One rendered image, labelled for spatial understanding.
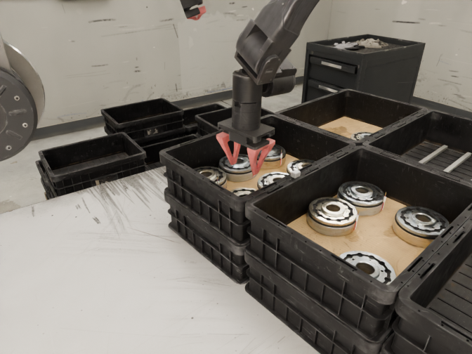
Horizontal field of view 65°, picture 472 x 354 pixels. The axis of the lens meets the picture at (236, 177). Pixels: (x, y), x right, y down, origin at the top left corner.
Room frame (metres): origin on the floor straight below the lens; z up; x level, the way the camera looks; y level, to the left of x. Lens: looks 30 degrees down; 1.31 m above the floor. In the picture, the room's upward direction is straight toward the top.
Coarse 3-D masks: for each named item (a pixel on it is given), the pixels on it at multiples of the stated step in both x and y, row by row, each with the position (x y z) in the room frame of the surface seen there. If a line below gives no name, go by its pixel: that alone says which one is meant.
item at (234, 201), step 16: (304, 128) 0.95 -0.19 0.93; (192, 144) 0.85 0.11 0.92; (352, 144) 0.84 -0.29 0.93; (160, 160) 0.78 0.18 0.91; (176, 160) 0.75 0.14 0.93; (320, 160) 0.75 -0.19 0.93; (192, 176) 0.68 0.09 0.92; (288, 176) 0.67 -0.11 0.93; (208, 192) 0.65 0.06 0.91; (224, 192) 0.61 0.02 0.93; (256, 192) 0.61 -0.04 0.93; (240, 208) 0.58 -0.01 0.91
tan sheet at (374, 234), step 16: (384, 208) 0.70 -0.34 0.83; (400, 208) 0.70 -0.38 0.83; (288, 224) 0.64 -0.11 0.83; (304, 224) 0.64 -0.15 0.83; (368, 224) 0.64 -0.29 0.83; (384, 224) 0.64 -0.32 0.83; (320, 240) 0.59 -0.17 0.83; (336, 240) 0.59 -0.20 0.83; (352, 240) 0.59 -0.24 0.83; (368, 240) 0.59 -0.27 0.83; (384, 240) 0.59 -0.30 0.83; (400, 240) 0.59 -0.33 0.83; (384, 256) 0.54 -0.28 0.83; (400, 256) 0.54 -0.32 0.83; (416, 256) 0.54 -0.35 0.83; (400, 272) 0.50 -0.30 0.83
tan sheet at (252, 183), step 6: (288, 156) 0.97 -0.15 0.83; (288, 162) 0.93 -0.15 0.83; (276, 168) 0.90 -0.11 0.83; (282, 168) 0.90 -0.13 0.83; (258, 174) 0.86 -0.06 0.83; (252, 180) 0.83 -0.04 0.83; (228, 186) 0.80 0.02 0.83; (234, 186) 0.80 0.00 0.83; (240, 186) 0.80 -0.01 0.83; (246, 186) 0.80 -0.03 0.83; (252, 186) 0.80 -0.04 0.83
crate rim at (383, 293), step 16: (336, 160) 0.75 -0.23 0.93; (400, 160) 0.75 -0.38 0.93; (304, 176) 0.67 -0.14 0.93; (448, 176) 0.67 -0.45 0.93; (272, 192) 0.61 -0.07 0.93; (256, 208) 0.56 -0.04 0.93; (256, 224) 0.54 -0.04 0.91; (272, 224) 0.51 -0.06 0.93; (288, 240) 0.48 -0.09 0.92; (304, 240) 0.47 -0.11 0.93; (320, 256) 0.43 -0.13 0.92; (336, 256) 0.43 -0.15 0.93; (336, 272) 0.41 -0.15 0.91; (352, 272) 0.39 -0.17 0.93; (416, 272) 0.39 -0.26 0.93; (368, 288) 0.37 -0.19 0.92; (384, 288) 0.36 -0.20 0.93; (400, 288) 0.36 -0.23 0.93; (384, 304) 0.36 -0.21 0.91
